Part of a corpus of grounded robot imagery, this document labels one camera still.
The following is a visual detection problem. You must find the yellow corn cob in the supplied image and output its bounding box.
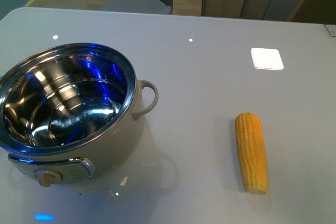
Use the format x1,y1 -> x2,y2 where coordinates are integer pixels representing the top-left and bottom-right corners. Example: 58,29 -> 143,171
235,112 -> 268,195

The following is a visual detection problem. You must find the beige electric cooking pot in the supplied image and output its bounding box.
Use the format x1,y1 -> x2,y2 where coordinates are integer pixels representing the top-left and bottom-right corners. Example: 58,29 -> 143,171
1,43 -> 159,187

